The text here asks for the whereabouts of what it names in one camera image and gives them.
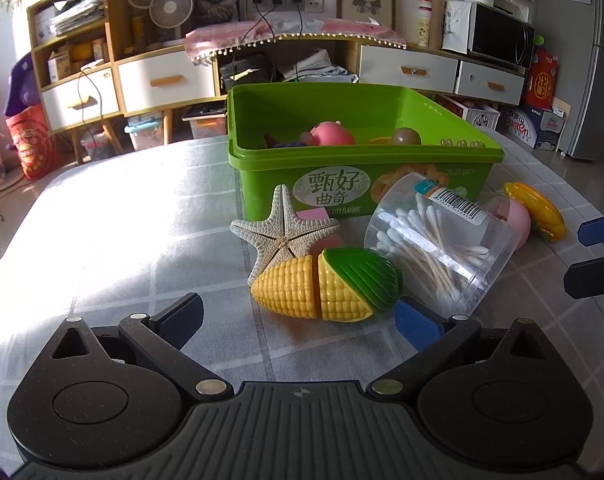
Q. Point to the red printed bag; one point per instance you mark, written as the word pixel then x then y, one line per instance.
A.
pixel 32 145

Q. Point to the pink fringed cloth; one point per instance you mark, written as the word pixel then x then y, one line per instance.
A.
pixel 332 27

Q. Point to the green husk toy corn half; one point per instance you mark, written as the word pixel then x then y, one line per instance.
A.
pixel 362 275

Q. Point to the purple plastic stool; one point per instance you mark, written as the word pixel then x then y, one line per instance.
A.
pixel 22 87

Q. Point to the pink flat block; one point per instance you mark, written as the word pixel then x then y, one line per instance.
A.
pixel 314 214

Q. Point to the yellow toy corn half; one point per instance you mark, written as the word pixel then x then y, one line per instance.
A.
pixel 287 285

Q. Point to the beige starfish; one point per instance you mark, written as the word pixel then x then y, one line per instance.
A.
pixel 282 230

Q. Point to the stack of papers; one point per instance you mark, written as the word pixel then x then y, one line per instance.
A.
pixel 77 17

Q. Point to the red gift bag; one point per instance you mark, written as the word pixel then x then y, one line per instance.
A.
pixel 541 82

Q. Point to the clear cotton swab jar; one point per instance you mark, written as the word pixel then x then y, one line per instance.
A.
pixel 431 240

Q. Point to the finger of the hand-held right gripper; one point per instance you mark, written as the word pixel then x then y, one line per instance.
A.
pixel 601 230
pixel 594 277

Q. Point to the brown ball toy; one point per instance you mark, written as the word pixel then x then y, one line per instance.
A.
pixel 406 136

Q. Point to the wall socket strip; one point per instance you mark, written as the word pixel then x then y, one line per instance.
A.
pixel 287 2

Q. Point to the grey checked blanket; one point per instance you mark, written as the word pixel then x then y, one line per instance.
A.
pixel 132 210

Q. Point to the white blue carton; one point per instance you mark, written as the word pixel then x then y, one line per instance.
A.
pixel 531 127

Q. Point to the green plastic box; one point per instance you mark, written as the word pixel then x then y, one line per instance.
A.
pixel 262 170

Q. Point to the wooden cabinet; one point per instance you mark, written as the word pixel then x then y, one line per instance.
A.
pixel 114 20

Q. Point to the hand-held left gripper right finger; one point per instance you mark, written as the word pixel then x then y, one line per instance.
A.
pixel 419 322

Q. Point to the pink toy egg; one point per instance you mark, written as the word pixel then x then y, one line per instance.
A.
pixel 516 220

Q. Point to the white drawer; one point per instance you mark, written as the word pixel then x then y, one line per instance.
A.
pixel 167 82
pixel 406 70
pixel 489 84
pixel 77 100

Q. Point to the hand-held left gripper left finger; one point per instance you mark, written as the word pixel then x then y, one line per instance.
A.
pixel 179 317

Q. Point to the folded light cloths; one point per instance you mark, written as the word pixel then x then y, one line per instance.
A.
pixel 317 67

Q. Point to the small white desk fan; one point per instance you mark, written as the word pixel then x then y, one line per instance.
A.
pixel 169 7

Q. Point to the yellow tall canister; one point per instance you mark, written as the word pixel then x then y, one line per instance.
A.
pixel 425 20

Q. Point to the small yellow green toy corn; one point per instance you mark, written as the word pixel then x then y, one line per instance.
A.
pixel 536 207

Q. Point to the grey refrigerator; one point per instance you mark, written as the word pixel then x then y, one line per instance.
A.
pixel 596 60

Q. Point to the pink toy pig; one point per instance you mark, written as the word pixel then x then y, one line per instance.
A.
pixel 332 135

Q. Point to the clear storage bin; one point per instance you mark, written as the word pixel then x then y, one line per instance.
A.
pixel 144 132
pixel 204 125

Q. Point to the black bag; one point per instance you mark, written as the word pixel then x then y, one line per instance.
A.
pixel 244 75

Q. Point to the black microwave oven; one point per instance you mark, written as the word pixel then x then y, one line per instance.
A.
pixel 501 35

